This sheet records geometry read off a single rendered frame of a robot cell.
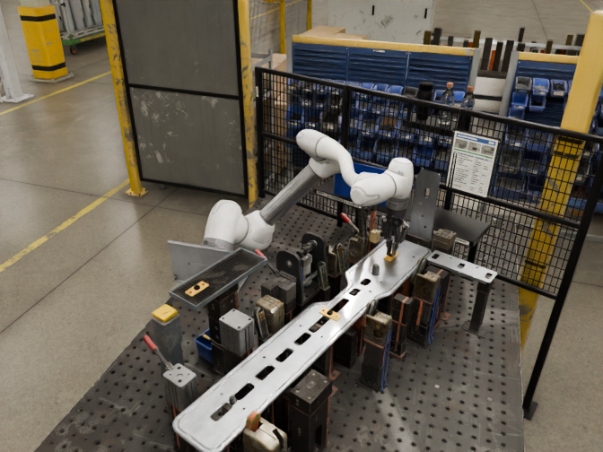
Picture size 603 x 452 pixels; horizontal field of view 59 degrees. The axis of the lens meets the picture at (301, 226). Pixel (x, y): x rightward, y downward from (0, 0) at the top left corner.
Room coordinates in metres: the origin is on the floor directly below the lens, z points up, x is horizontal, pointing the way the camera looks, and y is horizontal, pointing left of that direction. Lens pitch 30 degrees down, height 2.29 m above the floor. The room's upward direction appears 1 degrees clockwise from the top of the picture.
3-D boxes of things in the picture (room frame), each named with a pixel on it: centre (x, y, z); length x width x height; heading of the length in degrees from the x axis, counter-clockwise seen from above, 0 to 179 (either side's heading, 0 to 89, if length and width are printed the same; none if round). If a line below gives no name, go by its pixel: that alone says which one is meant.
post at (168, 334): (1.37, 0.45, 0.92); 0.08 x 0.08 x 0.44; 53
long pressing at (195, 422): (1.54, -0.11, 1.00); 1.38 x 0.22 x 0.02; 143
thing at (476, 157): (2.32, -0.80, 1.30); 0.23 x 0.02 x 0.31; 53
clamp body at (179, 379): (1.19, 0.37, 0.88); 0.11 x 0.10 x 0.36; 53
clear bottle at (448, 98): (2.51, -0.70, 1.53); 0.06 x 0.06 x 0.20
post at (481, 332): (1.83, -0.79, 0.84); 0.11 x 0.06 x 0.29; 53
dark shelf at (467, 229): (2.40, -0.49, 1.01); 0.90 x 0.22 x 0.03; 53
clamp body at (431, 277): (1.77, -0.52, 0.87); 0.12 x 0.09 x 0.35; 53
